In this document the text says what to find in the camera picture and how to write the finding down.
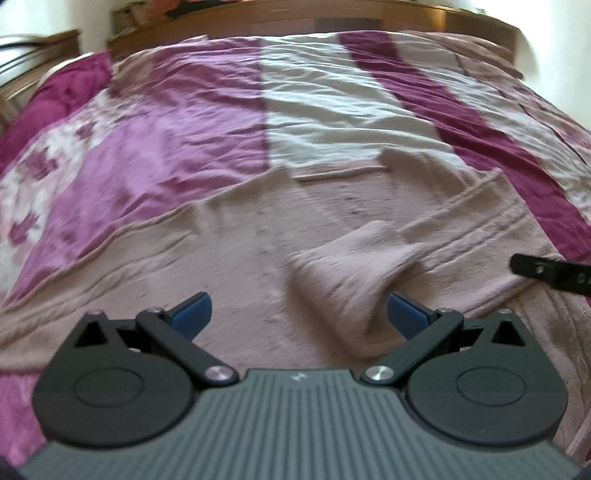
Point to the row of books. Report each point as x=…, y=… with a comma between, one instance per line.
x=131, y=16

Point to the purple striped bedspread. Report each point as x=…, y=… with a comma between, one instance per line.
x=207, y=115

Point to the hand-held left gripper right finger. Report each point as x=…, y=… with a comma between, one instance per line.
x=407, y=315

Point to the dark wooden cabinet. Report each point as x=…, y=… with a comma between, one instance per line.
x=37, y=50

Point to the magenta pillow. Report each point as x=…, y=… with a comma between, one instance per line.
x=60, y=87

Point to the wooden headboard shelf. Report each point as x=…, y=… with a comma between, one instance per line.
x=323, y=14

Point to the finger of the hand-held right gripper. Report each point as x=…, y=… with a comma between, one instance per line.
x=549, y=273

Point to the pink knit sweater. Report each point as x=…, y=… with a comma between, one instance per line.
x=323, y=221

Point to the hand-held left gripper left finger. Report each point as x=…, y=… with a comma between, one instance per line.
x=195, y=314

